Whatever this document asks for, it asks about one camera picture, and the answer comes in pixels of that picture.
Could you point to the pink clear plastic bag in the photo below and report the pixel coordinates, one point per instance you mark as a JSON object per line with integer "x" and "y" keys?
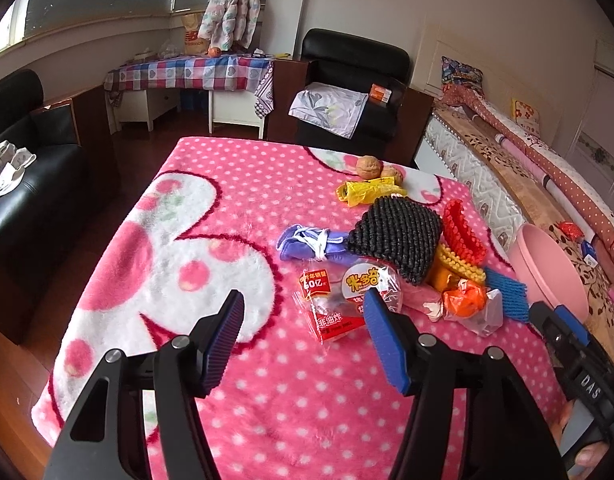
{"x": 426, "y": 300}

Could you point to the round label snack wrapper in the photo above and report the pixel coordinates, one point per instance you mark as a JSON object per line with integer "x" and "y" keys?
{"x": 364, "y": 275}

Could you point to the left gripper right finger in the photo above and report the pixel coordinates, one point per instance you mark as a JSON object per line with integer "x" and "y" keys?
{"x": 505, "y": 433}

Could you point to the colourful cartoon pillow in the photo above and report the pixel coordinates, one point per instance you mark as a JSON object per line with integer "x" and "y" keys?
{"x": 455, "y": 73}

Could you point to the pink plastic basin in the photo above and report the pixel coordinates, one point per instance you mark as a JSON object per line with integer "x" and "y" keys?
{"x": 547, "y": 272}

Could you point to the person's right hand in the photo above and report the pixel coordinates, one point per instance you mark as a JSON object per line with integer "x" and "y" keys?
{"x": 588, "y": 458}

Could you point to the pink polka dot blanket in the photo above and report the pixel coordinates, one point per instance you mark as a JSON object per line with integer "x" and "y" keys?
{"x": 286, "y": 408}

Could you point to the white cloth on sofa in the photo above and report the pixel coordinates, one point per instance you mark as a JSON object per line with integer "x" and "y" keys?
{"x": 13, "y": 164}

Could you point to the red foam net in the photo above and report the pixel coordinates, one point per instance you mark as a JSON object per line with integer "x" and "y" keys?
{"x": 459, "y": 235}

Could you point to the red dotted quilt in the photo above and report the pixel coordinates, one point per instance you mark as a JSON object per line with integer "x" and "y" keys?
{"x": 575, "y": 188}

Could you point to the black leather sofa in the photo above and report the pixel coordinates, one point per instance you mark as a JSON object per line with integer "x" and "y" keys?
{"x": 39, "y": 217}

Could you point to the white wardrobe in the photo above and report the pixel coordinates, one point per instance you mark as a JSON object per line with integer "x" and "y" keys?
{"x": 592, "y": 150}

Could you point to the orange box on armrest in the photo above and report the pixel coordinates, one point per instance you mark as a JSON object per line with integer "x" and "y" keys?
{"x": 380, "y": 94}

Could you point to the black leather armchair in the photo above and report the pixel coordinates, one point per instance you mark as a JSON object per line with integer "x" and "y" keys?
{"x": 356, "y": 49}

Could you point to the red packet on bed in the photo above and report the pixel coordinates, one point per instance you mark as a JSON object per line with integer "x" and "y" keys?
{"x": 571, "y": 231}

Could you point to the yellow snack wrapper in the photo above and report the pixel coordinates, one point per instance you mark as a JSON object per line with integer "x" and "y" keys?
{"x": 366, "y": 192}

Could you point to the red clear snack wrapper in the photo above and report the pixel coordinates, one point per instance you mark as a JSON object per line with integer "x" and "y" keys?
{"x": 319, "y": 297}

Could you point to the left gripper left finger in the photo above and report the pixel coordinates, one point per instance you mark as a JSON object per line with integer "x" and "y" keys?
{"x": 104, "y": 435}

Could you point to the purple face mask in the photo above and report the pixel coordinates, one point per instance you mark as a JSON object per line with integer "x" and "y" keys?
{"x": 307, "y": 243}

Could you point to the yellow foam net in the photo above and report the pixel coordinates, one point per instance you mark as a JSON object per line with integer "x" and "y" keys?
{"x": 448, "y": 270}

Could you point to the yellow floral pillow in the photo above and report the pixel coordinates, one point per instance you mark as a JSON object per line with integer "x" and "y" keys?
{"x": 526, "y": 117}

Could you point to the white side table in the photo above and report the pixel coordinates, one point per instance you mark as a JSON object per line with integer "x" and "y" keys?
{"x": 231, "y": 108}

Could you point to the bed with brown sheet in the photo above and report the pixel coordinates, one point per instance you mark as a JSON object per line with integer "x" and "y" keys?
{"x": 507, "y": 195}

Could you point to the orange fruit on table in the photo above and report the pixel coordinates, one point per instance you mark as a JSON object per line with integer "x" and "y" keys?
{"x": 214, "y": 52}

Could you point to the orange plastic wrapper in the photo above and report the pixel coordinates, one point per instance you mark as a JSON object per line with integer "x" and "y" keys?
{"x": 465, "y": 299}

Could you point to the blue tissue pack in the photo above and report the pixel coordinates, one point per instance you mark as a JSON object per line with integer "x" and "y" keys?
{"x": 589, "y": 254}

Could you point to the hanging patterned jacket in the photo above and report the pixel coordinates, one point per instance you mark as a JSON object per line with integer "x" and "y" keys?
{"x": 229, "y": 23}

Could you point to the checkered tablecloth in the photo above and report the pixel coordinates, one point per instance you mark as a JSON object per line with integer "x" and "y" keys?
{"x": 229, "y": 72}

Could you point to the black foam net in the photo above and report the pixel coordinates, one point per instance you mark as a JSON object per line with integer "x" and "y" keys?
{"x": 400, "y": 232}

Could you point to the floral cloth on armchair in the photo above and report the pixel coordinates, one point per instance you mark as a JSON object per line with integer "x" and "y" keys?
{"x": 333, "y": 109}

